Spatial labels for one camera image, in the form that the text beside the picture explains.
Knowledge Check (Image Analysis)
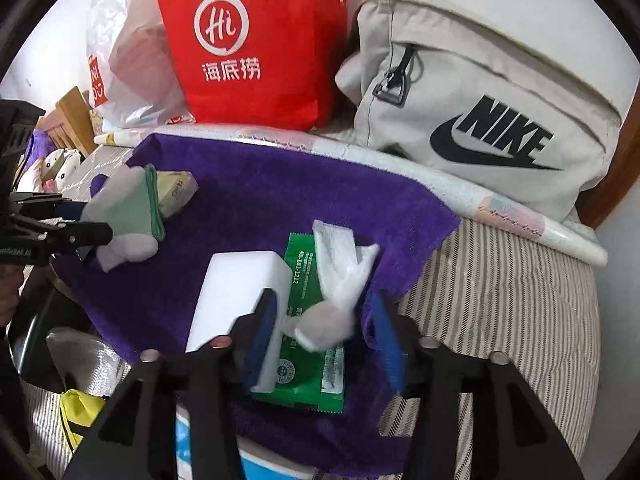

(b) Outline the rolled patterned paper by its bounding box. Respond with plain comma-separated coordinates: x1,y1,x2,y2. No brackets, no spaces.
94,127,610,269

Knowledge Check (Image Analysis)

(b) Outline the grey waist bag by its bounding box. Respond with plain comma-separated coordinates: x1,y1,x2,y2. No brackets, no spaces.
335,0,624,224

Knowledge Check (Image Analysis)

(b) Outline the white plush toy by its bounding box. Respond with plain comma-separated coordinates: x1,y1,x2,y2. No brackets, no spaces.
36,149,84,194

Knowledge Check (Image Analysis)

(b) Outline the wooden headboard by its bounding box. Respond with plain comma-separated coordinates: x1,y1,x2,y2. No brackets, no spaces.
42,86,99,157

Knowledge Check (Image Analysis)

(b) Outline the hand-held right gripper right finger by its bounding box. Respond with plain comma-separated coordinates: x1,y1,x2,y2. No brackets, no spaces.
367,292,586,480

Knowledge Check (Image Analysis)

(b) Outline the light green wipes pack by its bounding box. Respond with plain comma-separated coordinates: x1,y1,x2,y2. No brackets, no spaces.
154,170,199,219

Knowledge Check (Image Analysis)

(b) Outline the brown wooden door frame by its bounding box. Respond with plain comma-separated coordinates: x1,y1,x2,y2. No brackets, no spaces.
580,152,640,231

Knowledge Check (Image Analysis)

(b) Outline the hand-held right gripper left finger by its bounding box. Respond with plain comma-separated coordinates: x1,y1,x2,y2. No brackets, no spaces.
62,287,281,480

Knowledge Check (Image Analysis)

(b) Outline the purple plush toy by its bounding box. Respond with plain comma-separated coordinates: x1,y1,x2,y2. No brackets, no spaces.
29,130,50,163

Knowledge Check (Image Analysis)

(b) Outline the person's left hand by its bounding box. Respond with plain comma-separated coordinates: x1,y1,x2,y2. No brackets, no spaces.
0,265,23,330

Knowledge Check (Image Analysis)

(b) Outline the yellow pouch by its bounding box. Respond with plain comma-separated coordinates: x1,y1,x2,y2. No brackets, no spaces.
59,389,109,454

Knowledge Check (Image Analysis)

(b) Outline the white gauze cloth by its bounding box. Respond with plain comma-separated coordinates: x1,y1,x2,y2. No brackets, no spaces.
292,220,382,352

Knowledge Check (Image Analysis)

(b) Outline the white sponge block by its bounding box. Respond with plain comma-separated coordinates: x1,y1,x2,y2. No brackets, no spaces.
185,251,293,394

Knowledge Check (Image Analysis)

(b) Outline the blue tissue pack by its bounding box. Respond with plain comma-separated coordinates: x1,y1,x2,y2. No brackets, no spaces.
172,402,322,480

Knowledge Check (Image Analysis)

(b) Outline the red paper bag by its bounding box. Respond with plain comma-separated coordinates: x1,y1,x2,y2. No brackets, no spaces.
152,0,351,132

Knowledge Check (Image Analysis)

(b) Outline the white and green sock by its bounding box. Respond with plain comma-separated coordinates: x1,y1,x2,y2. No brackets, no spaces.
80,164,167,274

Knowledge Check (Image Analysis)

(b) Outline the purple towel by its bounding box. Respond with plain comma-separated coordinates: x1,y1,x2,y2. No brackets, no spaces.
52,132,462,479

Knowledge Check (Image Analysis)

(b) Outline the green sachet packet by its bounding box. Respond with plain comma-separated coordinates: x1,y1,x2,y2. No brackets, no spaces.
250,232,347,415

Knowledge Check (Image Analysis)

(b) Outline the white plastic shopping bag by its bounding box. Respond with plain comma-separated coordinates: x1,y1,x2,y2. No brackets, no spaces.
86,0,197,129

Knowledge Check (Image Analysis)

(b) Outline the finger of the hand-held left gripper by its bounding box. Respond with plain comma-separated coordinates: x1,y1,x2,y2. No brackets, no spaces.
9,191,95,222
0,219,114,262

